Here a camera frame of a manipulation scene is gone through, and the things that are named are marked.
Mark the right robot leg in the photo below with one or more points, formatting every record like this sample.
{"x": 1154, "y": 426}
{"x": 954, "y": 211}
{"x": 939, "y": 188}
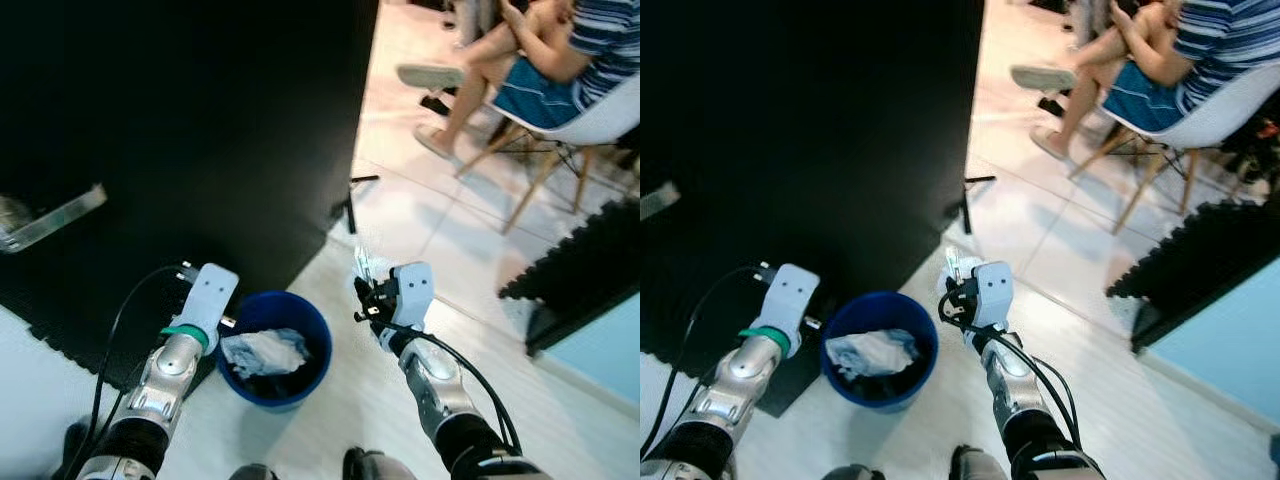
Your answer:
{"x": 980, "y": 465}
{"x": 375, "y": 466}

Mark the seated person in striped shirt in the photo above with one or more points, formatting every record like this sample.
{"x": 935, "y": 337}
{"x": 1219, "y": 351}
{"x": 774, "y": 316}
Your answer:
{"x": 1230, "y": 40}
{"x": 600, "y": 40}

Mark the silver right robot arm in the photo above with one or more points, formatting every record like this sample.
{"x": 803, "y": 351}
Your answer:
{"x": 1010, "y": 385}
{"x": 435, "y": 385}

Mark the black ridged foam panel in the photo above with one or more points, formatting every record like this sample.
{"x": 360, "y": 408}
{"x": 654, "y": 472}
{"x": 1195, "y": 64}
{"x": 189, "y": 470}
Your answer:
{"x": 1190, "y": 265}
{"x": 580, "y": 270}

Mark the white chair with wooden legs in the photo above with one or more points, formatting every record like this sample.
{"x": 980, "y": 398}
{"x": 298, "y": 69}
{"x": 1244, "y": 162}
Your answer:
{"x": 1220, "y": 115}
{"x": 600, "y": 120}

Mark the robot leg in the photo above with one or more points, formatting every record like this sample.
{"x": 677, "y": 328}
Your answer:
{"x": 375, "y": 466}
{"x": 980, "y": 465}
{"x": 850, "y": 473}
{"x": 252, "y": 472}

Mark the black door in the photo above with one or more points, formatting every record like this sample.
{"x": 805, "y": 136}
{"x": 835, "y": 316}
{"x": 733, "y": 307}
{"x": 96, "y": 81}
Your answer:
{"x": 200, "y": 120}
{"x": 810, "y": 120}

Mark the black tripod stand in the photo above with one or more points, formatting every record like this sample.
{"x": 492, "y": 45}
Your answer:
{"x": 350, "y": 210}
{"x": 965, "y": 208}

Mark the grey slipper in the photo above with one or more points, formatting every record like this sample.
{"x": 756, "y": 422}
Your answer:
{"x": 435, "y": 143}
{"x": 430, "y": 77}
{"x": 1043, "y": 77}
{"x": 1050, "y": 143}

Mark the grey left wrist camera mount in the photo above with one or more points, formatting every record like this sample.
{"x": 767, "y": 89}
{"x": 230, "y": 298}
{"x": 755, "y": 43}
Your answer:
{"x": 212, "y": 295}
{"x": 797, "y": 295}

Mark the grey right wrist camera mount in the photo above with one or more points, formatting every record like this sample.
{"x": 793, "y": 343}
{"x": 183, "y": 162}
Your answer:
{"x": 415, "y": 290}
{"x": 992, "y": 290}

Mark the left robot leg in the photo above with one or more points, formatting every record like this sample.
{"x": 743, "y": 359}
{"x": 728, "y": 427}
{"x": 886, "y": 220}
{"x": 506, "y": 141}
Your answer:
{"x": 252, "y": 472}
{"x": 850, "y": 473}

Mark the white crumpled paper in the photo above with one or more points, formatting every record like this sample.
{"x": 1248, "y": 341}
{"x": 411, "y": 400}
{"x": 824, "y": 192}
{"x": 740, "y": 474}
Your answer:
{"x": 870, "y": 353}
{"x": 265, "y": 352}

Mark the blue waste bin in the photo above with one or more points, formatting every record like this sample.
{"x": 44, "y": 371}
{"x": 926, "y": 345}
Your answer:
{"x": 305, "y": 312}
{"x": 915, "y": 315}

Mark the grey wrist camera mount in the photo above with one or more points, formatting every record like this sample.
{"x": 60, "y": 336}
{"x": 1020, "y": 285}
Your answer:
{"x": 415, "y": 290}
{"x": 212, "y": 295}
{"x": 992, "y": 290}
{"x": 797, "y": 295}

